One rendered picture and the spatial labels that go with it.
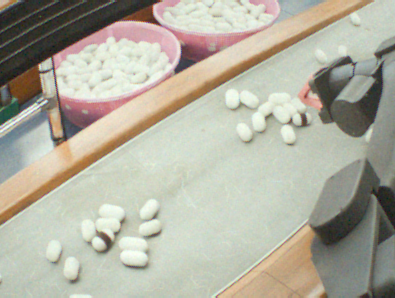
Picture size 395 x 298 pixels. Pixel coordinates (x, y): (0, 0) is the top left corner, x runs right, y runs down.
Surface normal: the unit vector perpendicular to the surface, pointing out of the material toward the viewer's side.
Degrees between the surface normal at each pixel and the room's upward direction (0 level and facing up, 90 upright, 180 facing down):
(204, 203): 0
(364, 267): 46
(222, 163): 0
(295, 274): 0
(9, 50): 58
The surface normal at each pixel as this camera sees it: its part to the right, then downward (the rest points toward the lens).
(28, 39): 0.56, 0.00
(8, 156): -0.04, -0.75
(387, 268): -0.64, -0.74
